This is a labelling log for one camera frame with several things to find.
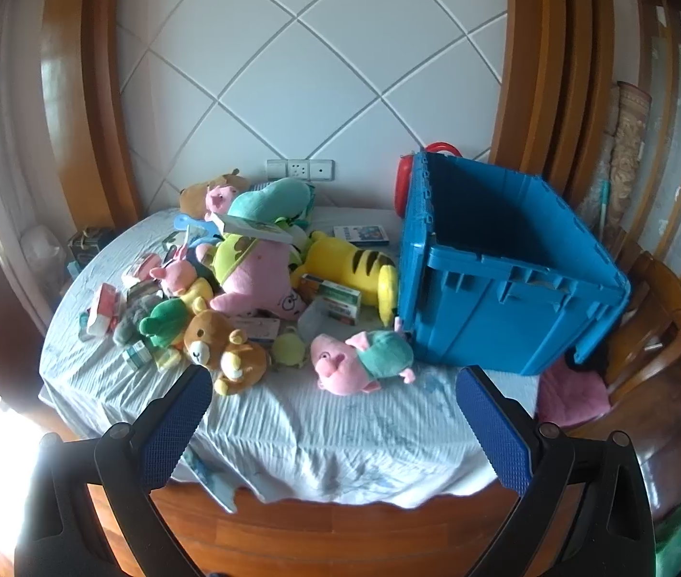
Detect brown bear plush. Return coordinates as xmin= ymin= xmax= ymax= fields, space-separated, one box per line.
xmin=183 ymin=309 xmax=270 ymax=398

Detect grey plush toy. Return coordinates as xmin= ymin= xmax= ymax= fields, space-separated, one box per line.
xmin=113 ymin=294 xmax=164 ymax=346

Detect pink pig plush yellow clothes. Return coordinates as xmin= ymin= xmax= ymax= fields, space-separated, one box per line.
xmin=148 ymin=258 xmax=215 ymax=310

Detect green plush toy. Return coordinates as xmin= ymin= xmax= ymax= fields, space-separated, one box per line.
xmin=138 ymin=297 xmax=197 ymax=350

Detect yellow-green ball plush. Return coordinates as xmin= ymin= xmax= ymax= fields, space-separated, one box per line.
xmin=270 ymin=333 xmax=308 ymax=370

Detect pink starfish plush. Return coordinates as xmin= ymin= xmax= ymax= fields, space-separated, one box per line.
xmin=211 ymin=231 xmax=308 ymax=322

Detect small teal box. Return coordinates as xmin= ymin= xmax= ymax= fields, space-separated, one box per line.
xmin=121 ymin=341 xmax=155 ymax=374

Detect dark metal tin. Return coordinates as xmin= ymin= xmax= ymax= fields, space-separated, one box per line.
xmin=67 ymin=226 xmax=116 ymax=271

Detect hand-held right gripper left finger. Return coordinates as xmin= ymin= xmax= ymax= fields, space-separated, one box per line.
xmin=13 ymin=365 xmax=215 ymax=577

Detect white card box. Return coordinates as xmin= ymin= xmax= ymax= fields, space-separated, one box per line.
xmin=235 ymin=315 xmax=281 ymax=346

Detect red plastic basket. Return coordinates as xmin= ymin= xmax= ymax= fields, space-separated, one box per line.
xmin=393 ymin=142 xmax=465 ymax=217

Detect wooden chair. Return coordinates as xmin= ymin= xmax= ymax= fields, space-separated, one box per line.
xmin=575 ymin=249 xmax=681 ymax=434

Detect round wooden desktop table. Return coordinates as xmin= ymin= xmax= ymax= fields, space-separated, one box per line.
xmin=38 ymin=207 xmax=594 ymax=577

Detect clear plastic bag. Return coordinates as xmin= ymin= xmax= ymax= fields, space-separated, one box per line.
xmin=19 ymin=225 xmax=71 ymax=295

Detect white wall socket strip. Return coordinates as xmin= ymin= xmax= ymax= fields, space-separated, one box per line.
xmin=266 ymin=159 xmax=335 ymax=182

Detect teal mop handle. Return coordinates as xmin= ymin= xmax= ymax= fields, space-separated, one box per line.
xmin=593 ymin=183 xmax=615 ymax=235

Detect white paper tag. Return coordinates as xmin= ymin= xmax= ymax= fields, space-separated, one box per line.
xmin=223 ymin=214 xmax=293 ymax=244

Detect small blue picture box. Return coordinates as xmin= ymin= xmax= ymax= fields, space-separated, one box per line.
xmin=333 ymin=224 xmax=390 ymax=246

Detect blue plastic toy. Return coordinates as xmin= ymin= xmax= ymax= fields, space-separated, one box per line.
xmin=173 ymin=213 xmax=224 ymax=247

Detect yellow striped tiger plush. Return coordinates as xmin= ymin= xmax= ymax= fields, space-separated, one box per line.
xmin=289 ymin=230 xmax=400 ymax=328

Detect rolled patterned carpet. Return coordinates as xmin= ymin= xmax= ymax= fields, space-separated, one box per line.
xmin=605 ymin=81 xmax=654 ymax=223

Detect brown plush with hat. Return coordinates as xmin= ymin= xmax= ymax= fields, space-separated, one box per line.
xmin=179 ymin=169 xmax=251 ymax=220

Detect blue plastic crate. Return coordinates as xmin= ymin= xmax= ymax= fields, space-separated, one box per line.
xmin=396 ymin=150 xmax=633 ymax=376

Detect pink pig plush blue dress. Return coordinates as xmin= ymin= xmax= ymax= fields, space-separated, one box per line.
xmin=309 ymin=329 xmax=416 ymax=396

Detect small pink pig plush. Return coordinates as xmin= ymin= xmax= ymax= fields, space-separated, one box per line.
xmin=204 ymin=185 xmax=239 ymax=214

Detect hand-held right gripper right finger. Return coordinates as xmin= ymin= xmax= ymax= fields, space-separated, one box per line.
xmin=454 ymin=365 xmax=657 ymax=577

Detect pink cushion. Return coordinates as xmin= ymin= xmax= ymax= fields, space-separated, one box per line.
xmin=536 ymin=361 xmax=612 ymax=430

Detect wooden wall pillar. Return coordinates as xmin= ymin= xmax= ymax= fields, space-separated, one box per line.
xmin=40 ymin=0 xmax=143 ymax=229
xmin=491 ymin=0 xmax=615 ymax=193

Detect red white medicine box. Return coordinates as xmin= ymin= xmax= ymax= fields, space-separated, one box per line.
xmin=123 ymin=252 xmax=164 ymax=283
xmin=85 ymin=282 xmax=122 ymax=338

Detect teal plush toy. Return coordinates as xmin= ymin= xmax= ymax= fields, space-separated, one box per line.
xmin=226 ymin=177 xmax=314 ymax=223

